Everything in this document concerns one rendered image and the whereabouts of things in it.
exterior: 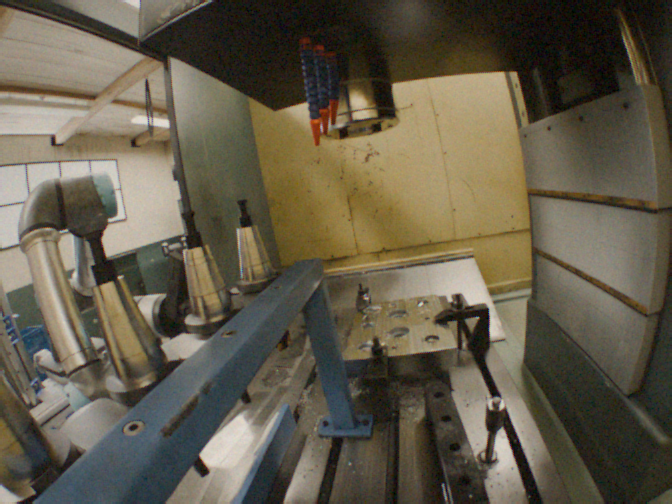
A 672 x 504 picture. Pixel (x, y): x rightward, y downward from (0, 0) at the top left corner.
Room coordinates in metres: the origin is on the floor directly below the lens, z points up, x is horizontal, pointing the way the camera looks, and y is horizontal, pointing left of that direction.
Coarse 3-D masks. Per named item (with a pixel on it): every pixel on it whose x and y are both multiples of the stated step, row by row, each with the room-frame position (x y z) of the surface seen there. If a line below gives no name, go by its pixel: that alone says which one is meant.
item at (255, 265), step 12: (240, 228) 0.37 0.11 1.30; (252, 228) 0.36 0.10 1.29; (240, 240) 0.36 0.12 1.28; (252, 240) 0.36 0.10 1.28; (240, 252) 0.36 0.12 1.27; (252, 252) 0.36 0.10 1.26; (264, 252) 0.37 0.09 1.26; (240, 264) 0.36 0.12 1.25; (252, 264) 0.35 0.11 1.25; (264, 264) 0.36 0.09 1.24; (252, 276) 0.35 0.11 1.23; (264, 276) 0.36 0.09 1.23
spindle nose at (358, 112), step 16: (352, 64) 0.48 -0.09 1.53; (368, 64) 0.48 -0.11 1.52; (384, 64) 0.50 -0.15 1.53; (352, 80) 0.48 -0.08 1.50; (368, 80) 0.48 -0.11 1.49; (384, 80) 0.50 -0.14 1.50; (352, 96) 0.48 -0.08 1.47; (368, 96) 0.48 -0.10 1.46; (384, 96) 0.49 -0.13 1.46; (352, 112) 0.48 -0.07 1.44; (368, 112) 0.48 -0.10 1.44; (384, 112) 0.49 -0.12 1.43; (336, 128) 0.50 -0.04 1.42; (352, 128) 0.53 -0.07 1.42; (368, 128) 0.57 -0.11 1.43; (384, 128) 0.57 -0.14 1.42
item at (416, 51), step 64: (192, 0) 0.26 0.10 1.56; (256, 0) 0.28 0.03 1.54; (320, 0) 0.31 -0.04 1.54; (384, 0) 0.32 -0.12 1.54; (448, 0) 0.32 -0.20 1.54; (512, 0) 0.30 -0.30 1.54; (576, 0) 0.26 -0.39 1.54; (192, 64) 0.38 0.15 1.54; (256, 64) 0.44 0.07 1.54; (448, 64) 0.55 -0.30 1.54; (512, 64) 0.54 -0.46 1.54
